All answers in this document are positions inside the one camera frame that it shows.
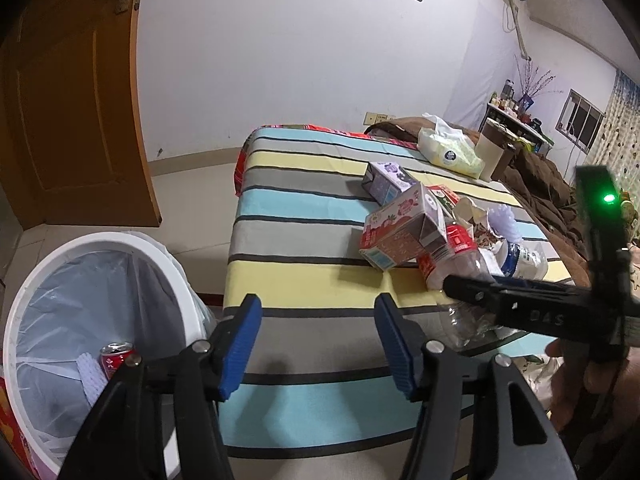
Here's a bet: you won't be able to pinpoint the red soda can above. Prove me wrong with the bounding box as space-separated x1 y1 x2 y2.
100 342 136 381

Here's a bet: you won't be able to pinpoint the white trash bin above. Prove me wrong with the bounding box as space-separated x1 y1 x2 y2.
2 231 218 480

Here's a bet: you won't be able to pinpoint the brown fleece blanket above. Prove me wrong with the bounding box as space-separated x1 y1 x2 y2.
370 116 601 273

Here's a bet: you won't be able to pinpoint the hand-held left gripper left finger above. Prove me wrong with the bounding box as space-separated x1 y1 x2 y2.
57 294 263 480

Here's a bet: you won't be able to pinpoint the yellow tissue pack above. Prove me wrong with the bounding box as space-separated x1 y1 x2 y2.
416 114 486 179

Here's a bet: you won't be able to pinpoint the dark brown jacket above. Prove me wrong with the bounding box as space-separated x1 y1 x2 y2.
505 147 601 246

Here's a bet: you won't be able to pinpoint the dried flower branches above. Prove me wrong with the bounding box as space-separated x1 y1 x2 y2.
512 55 563 106

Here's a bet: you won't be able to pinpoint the striped bed sheet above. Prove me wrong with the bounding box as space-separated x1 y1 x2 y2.
217 124 576 463

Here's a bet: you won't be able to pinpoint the person's right hand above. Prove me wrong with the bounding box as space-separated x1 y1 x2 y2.
544 337 627 433

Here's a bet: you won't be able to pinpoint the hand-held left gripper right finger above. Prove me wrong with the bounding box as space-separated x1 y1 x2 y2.
374 292 581 480

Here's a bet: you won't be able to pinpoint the crumpled printed wrapper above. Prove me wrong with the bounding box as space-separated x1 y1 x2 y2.
452 197 508 256

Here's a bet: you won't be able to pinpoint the clear bottle with red label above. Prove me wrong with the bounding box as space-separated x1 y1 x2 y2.
417 220 506 351

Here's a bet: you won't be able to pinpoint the clear bottle with blue label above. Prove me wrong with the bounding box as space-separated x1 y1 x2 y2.
492 240 550 281

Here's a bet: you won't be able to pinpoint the wooden door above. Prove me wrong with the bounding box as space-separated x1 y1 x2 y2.
0 0 163 233

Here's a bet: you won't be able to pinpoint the white patterned cloth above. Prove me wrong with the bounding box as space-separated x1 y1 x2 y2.
515 352 558 411

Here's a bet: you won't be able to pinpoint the purple milk carton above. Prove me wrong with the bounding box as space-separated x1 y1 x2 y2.
361 161 418 206

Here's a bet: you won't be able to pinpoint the red cardboard box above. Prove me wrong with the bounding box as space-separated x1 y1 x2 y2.
0 375 41 480

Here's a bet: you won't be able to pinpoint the white shelf table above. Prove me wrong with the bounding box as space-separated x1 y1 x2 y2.
485 100 556 156

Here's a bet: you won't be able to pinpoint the white wall pipe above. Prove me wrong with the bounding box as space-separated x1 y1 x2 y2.
502 0 531 61

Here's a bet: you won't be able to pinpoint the patterned curtain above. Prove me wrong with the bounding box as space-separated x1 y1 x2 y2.
597 69 640 201

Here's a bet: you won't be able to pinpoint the row of bottles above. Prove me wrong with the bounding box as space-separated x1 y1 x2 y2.
490 79 546 126

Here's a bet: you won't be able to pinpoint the small red white carton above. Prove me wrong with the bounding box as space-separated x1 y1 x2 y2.
427 185 461 213

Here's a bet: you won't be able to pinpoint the barred window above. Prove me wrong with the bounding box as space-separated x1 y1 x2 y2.
555 89 608 150

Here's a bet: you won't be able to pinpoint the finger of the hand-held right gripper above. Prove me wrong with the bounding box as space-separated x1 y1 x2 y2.
442 272 601 343

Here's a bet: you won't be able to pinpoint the small bubble wrap piece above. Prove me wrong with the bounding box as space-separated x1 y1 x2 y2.
76 352 108 406

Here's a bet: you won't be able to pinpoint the clear plastic bin liner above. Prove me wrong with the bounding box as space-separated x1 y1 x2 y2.
15 232 218 461

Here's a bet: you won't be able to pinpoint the brown beige thermos mug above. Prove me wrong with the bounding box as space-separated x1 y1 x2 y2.
474 117 517 183

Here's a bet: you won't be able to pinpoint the pink floral carton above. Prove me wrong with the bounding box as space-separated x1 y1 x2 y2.
358 182 448 271

